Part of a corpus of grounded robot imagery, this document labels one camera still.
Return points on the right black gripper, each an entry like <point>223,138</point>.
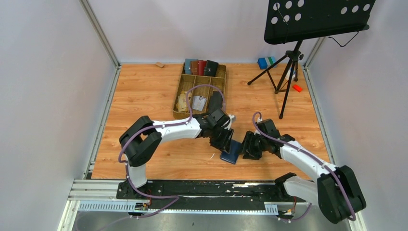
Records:
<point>250,146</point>

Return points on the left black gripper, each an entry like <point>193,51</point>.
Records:
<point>223,138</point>

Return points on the dark blue card holder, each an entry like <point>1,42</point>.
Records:
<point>231,156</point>

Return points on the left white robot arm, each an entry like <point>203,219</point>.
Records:
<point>140,141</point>

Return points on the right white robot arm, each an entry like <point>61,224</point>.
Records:
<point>335,190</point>

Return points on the black cards pile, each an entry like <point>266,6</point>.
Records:
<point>215,102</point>

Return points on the white cards pile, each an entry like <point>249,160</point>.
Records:
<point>199,103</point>

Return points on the gold cards pile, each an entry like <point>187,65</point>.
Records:
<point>183,101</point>

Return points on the black card holder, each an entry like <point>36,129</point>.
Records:
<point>210,68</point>

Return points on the red card holder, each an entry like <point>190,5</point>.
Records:
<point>201,67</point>

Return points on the brown card holder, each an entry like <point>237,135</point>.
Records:
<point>194,67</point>

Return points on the teal card holder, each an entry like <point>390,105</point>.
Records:
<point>187,66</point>

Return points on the woven wicker tray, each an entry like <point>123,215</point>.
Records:
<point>206,86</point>

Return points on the red block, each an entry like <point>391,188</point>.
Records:
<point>297,88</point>

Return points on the blue green block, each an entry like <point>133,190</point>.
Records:
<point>266,62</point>

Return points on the small wooden block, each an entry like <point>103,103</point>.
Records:
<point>159,64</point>

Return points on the black music stand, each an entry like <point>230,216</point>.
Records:
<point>299,20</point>

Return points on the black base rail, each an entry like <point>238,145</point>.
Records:
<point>262,190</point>

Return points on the white slotted cable duct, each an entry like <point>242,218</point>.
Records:
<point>198,205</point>

